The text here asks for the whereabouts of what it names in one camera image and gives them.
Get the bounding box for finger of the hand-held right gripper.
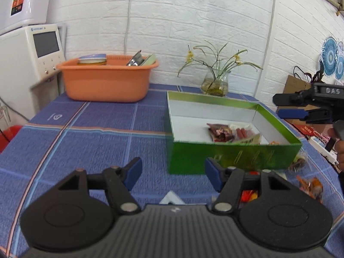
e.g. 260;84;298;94
273;90;315;106
278;106;330;123

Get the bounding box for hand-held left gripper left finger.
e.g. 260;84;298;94
55;157;142;215

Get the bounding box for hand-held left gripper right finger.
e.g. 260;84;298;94
206;157;293;215

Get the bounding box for green cardboard box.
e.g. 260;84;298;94
165;91;303;175

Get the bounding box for dark red snack packet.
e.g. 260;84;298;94
207;123;234;142

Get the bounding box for small red snack packet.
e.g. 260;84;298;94
240;189;260;203

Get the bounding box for clear brown snack packet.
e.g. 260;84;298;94
289;153;307;172

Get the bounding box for red sausage packet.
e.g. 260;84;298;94
230;124;253;140

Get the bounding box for clear orange snack packet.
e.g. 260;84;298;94
296;176;324;203

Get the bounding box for person's right hand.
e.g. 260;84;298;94
336;139;344;173

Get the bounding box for brown paper bag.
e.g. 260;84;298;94
283;66;313;94

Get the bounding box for red envelope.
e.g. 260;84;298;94
292;124;321;137

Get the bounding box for purple leaf plant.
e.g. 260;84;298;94
304;60;326;84

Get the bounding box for medium blue paper fan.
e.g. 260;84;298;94
336;55;344;80

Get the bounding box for black charger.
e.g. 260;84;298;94
325;138;338;152

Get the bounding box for white power strip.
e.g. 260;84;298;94
309;136;339;164

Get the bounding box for large blue paper fan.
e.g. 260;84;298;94
321;36;338;77

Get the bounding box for blue plaid tablecloth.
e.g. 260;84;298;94
0;83;344;258

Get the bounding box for glass vase with orchid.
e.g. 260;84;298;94
177;40;263;97

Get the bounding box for orange plastic basin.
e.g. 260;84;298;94
56;54;160;103

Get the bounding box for silver packets in basin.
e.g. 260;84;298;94
126;51;149;66

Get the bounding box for blue lidded tin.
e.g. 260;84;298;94
77;54;107;65

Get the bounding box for red plastic container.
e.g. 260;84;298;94
0;125;24;154

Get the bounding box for white appliance with screen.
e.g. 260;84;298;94
0;24;67;113

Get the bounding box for white water purifier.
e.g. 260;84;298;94
0;0;54;35

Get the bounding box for white wall pipe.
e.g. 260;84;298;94
257;0;279;97

